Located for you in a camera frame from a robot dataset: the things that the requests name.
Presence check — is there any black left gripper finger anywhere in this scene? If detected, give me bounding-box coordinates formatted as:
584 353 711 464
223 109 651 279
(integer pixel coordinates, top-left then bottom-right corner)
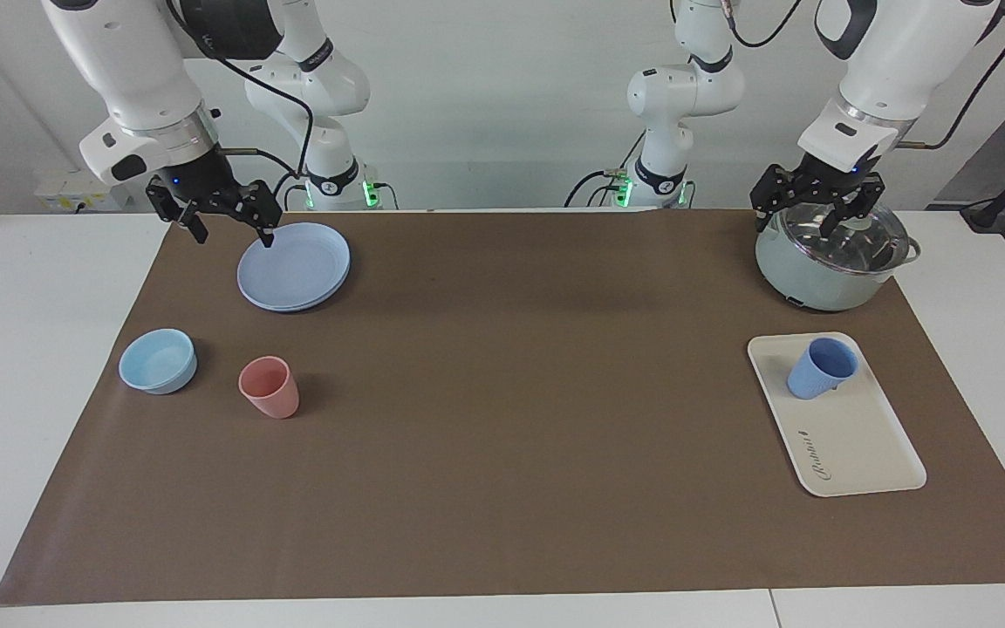
819 174 887 238
749 164 804 232

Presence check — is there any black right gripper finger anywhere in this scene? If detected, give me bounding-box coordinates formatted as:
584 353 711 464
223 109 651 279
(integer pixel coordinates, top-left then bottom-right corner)
236 181 284 248
147 179 209 245

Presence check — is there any blue plastic cup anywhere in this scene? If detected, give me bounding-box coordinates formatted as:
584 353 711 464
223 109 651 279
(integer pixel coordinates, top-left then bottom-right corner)
787 338 859 400

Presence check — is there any pink plastic cup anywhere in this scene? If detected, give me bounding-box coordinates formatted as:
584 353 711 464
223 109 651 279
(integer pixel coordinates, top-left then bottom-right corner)
238 356 301 420

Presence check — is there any cream rabbit print tray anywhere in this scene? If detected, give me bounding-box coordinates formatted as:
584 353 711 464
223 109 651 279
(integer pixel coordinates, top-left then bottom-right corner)
747 331 927 498

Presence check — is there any glass pot lid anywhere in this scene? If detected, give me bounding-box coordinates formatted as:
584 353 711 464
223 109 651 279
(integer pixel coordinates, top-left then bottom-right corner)
779 194 912 276

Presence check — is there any lavender round plate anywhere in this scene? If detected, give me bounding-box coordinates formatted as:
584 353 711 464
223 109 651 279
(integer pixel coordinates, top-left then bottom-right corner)
236 222 352 313

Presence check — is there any pale green cooking pot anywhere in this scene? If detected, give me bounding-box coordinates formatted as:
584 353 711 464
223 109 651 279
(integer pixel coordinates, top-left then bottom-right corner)
755 205 922 312

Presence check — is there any white power strip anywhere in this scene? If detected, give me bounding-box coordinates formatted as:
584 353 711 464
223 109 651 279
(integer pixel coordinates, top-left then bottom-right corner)
34 168 130 213

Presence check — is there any light blue bowl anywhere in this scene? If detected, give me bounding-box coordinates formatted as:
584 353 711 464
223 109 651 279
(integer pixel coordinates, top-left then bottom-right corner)
119 329 198 395

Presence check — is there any brown table mat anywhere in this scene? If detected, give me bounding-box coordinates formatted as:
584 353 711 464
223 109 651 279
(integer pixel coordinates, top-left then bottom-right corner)
0 209 1005 605

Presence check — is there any black right base cable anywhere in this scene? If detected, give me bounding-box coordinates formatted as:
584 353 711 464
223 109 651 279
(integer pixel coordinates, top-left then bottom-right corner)
269 168 307 212

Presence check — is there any black base cable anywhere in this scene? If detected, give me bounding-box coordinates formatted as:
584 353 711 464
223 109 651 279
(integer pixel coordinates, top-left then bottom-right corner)
565 131 647 208
269 168 307 212

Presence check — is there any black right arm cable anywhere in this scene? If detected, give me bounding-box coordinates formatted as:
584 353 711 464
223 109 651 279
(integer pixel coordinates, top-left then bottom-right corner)
167 0 316 180

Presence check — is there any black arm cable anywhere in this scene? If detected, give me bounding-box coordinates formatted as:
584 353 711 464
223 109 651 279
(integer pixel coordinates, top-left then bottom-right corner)
167 0 316 180
899 9 1005 149

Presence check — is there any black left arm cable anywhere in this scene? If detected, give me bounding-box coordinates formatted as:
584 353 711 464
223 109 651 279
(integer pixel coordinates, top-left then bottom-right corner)
899 9 1005 149

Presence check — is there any black left base cable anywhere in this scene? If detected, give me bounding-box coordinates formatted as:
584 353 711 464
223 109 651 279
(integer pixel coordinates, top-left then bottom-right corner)
565 131 647 208

